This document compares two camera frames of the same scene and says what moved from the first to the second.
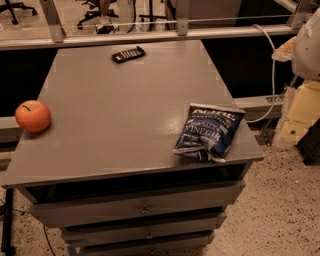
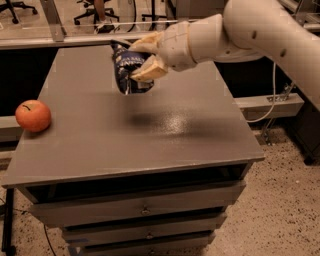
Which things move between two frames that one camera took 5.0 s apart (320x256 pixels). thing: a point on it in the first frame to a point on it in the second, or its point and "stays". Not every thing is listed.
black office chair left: (9, 6) stays
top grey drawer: (66, 212) stays
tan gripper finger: (285, 51) to (153, 68)
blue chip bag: (208, 132) to (126, 60)
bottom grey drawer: (190, 246) stays
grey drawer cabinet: (104, 168) stays
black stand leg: (6, 244) stays
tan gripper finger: (301, 108) to (150, 43)
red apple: (33, 116) stays
